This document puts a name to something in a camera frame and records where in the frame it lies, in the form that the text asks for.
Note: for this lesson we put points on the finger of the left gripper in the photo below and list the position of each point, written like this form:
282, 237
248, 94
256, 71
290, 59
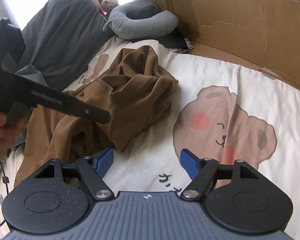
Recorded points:
69, 105

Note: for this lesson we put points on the grey-blue sweatshirt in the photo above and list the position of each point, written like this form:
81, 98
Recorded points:
32, 73

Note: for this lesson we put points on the black cloth under pillow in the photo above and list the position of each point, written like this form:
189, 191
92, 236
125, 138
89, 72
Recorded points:
173, 40

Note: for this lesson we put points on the small teddy bear toy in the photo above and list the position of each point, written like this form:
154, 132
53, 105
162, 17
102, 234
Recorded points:
106, 6

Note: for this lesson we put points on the dark grey pillow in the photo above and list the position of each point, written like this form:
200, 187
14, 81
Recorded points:
62, 39

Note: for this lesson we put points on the person left hand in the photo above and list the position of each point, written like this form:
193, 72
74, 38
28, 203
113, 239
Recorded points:
9, 134

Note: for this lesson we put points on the grey neck pillow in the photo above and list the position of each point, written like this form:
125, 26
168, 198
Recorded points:
140, 19

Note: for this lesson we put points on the brown t-shirt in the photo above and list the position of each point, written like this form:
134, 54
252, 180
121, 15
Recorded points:
128, 98

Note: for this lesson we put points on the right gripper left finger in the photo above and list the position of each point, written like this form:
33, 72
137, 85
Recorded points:
91, 170

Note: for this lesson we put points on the flattened cardboard box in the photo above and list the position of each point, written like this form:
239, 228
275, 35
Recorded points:
263, 35

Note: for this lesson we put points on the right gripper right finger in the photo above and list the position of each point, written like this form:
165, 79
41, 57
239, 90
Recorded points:
202, 172

